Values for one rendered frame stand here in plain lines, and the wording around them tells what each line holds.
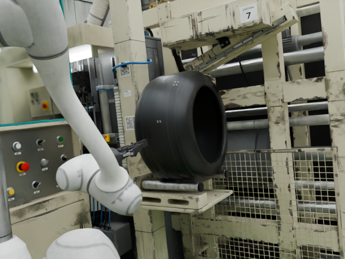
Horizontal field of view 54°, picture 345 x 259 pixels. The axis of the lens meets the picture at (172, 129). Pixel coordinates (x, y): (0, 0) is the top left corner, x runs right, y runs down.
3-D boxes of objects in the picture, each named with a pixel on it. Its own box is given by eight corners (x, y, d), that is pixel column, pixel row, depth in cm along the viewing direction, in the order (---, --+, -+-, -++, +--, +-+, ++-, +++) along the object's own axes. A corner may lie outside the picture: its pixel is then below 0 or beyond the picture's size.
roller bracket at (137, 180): (133, 196, 173) (130, 177, 172) (176, 179, 206) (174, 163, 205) (137, 197, 171) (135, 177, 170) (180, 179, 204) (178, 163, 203)
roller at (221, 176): (175, 170, 202) (174, 178, 200) (171, 168, 198) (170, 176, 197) (229, 171, 182) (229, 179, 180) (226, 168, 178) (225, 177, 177)
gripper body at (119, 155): (113, 149, 122) (129, 143, 130) (96, 150, 127) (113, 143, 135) (117, 169, 124) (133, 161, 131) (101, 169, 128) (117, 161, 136)
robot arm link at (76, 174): (83, 170, 125) (109, 187, 120) (48, 186, 113) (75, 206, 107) (87, 145, 121) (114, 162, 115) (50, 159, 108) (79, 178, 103)
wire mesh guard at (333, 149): (192, 258, 220) (180, 151, 216) (193, 257, 221) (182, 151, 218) (346, 287, 169) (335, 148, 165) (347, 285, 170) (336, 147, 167)
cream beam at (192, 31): (161, 47, 198) (159, 21, 197) (184, 51, 219) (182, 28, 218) (263, 22, 164) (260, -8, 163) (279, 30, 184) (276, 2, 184)
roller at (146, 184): (143, 178, 177) (147, 184, 179) (138, 184, 174) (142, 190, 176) (202, 180, 157) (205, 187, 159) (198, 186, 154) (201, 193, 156)
